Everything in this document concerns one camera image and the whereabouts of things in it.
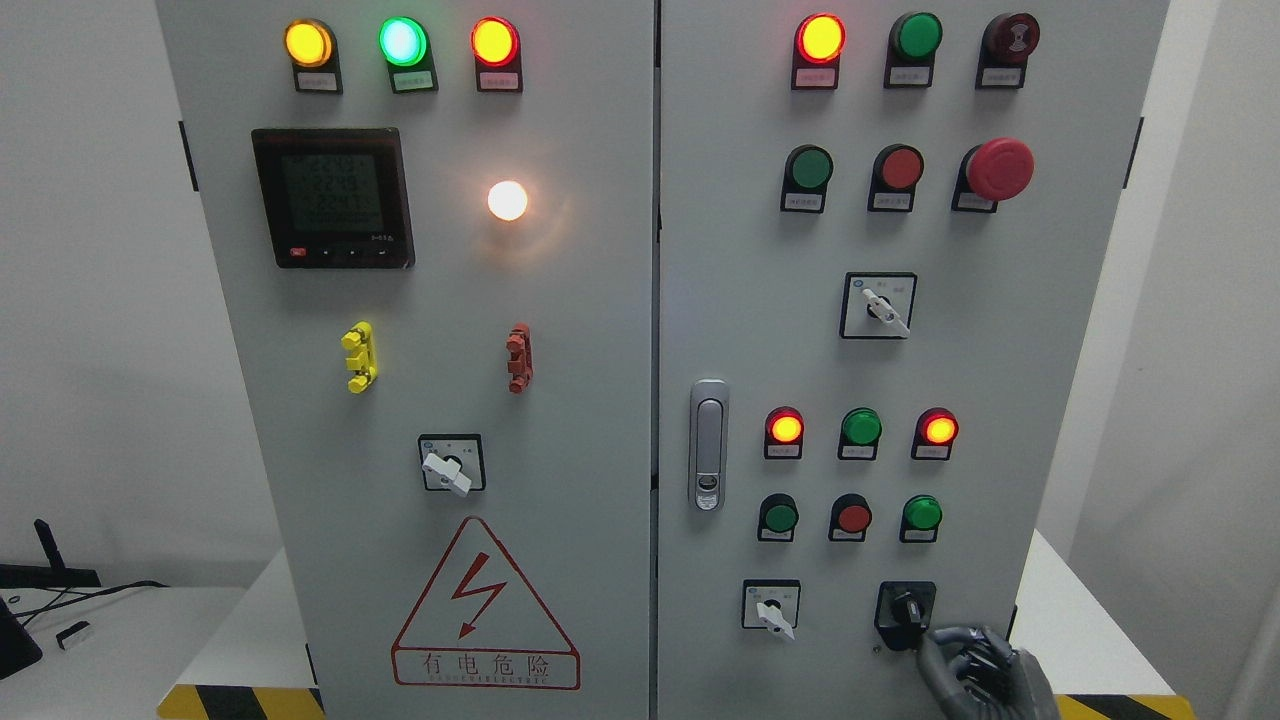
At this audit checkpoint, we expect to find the small white black adapter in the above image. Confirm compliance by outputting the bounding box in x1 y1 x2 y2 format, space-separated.
55 620 93 652

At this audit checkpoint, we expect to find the silver door latch handle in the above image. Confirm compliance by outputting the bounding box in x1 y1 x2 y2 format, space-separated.
689 378 730 512

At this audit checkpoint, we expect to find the white glowing lamp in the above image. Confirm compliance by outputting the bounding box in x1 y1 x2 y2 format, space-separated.
486 179 530 222

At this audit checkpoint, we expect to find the grey electrical cabinet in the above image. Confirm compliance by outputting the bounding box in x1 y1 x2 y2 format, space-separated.
157 1 1169 719

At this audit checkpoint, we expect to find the red emergency stop button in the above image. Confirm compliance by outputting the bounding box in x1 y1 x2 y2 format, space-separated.
951 137 1036 214

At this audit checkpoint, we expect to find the red push button lower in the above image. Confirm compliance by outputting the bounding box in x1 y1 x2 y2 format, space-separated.
828 493 873 543

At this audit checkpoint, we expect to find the green push button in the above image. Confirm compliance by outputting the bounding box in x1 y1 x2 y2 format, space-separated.
756 493 799 542
899 495 943 544
780 143 835 214

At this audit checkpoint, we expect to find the white selector switch lower right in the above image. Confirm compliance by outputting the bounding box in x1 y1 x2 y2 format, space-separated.
741 579 803 642

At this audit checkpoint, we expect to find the red lit indicator top right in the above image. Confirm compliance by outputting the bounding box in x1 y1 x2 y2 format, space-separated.
791 12 846 91

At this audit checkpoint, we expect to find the red lit indicator light left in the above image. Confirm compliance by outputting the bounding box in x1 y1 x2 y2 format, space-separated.
470 15 524 94

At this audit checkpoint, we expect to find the black digital power meter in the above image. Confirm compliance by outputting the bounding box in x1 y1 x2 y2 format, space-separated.
251 127 415 269

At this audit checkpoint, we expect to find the white selector switch upper right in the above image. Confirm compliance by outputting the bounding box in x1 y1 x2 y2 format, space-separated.
838 272 916 340

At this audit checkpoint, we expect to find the green indicator middle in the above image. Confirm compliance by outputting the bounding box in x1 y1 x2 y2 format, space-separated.
838 407 883 461

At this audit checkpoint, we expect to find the white platform with hazard stripes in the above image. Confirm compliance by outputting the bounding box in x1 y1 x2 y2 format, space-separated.
155 536 1194 719

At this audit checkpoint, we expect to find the yellow indicator light top left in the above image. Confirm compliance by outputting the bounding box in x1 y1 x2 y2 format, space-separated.
283 18 343 95

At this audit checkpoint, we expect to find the red indicator middle right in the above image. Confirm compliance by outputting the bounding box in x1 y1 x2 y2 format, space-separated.
911 407 959 461

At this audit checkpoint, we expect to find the white selector switch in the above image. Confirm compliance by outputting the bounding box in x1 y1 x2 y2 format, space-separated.
838 272 916 340
741 579 803 642

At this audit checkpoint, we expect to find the black device with antenna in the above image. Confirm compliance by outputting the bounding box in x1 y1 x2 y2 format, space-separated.
0 518 102 682

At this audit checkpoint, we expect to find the yellow terminal connector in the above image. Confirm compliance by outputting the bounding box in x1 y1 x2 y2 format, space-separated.
340 322 379 395

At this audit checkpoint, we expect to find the black rotary knob switch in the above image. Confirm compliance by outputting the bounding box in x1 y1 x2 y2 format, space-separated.
874 582 936 652

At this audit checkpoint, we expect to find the dark red buzzer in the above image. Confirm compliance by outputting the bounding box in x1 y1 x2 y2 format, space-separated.
975 12 1041 90

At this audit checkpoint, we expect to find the green push button upper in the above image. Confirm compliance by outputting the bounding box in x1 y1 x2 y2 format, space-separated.
780 143 835 214

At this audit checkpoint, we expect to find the red push button upper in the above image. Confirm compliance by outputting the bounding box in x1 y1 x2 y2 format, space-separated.
867 143 924 213

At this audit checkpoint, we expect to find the green lit indicator light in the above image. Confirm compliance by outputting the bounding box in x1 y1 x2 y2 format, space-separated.
378 15 439 94

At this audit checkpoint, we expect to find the green push button lower left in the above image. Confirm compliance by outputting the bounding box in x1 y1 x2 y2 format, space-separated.
756 493 799 542

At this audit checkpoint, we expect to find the black cable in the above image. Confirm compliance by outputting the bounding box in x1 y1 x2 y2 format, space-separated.
3 580 169 632

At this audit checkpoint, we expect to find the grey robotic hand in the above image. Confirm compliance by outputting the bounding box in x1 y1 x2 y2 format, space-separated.
916 626 1061 719

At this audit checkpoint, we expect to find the red lit indicator middle left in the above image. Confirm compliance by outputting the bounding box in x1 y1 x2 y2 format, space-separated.
764 406 805 460

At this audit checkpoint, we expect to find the red high voltage warning sticker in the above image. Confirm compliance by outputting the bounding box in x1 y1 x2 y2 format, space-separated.
390 516 581 691

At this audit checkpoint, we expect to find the green push button lower right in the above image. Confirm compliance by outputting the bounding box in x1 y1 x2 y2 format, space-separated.
899 495 943 544

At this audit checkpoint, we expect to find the green indicator top right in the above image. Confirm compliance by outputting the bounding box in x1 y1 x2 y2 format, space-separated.
883 12 945 88

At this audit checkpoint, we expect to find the red terminal connector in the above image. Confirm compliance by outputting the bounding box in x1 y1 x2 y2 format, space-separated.
506 322 532 395

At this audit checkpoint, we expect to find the red push button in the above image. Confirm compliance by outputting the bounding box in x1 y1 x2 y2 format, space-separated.
867 143 924 213
828 493 873 543

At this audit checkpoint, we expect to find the white selector switch left door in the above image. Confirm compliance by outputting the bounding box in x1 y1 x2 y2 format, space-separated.
419 434 486 497

